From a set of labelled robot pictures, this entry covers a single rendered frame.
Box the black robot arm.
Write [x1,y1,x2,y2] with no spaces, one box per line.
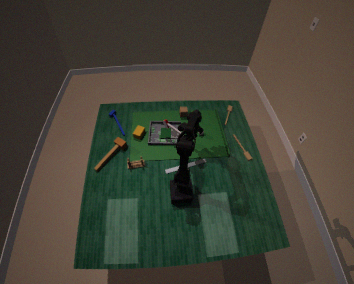
[174,109,202,192]

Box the green putting mat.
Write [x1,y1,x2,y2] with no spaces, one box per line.
[130,110,228,162]

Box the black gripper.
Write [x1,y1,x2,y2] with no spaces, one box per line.
[180,126,204,141]

